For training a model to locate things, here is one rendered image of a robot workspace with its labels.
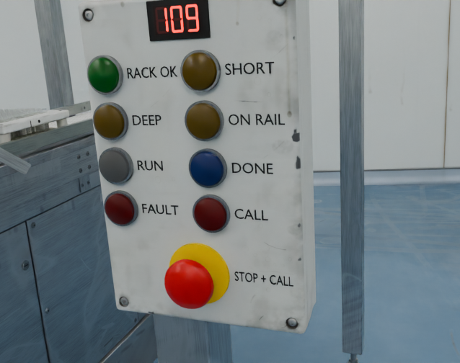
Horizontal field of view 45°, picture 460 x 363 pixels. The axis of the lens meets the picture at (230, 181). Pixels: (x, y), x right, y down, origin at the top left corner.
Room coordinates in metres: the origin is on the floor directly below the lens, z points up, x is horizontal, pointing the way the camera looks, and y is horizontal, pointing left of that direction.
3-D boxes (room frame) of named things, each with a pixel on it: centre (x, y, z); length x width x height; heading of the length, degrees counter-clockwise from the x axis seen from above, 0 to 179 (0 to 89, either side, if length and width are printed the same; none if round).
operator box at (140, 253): (0.44, 0.02, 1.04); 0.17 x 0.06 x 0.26; 69
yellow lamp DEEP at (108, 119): (0.43, 0.09, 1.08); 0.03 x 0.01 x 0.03; 69
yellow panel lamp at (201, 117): (0.40, 0.02, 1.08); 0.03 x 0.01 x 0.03; 69
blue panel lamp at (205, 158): (0.40, 0.02, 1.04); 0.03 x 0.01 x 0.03; 69
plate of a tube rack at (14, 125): (1.38, 0.56, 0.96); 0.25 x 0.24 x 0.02; 69
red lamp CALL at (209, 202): (0.40, 0.02, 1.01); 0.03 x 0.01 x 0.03; 69
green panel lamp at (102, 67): (0.43, 0.09, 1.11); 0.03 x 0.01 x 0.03; 69
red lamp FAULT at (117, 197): (0.43, 0.09, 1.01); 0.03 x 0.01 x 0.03; 69
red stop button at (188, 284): (0.41, 0.03, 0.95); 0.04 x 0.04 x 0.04; 69
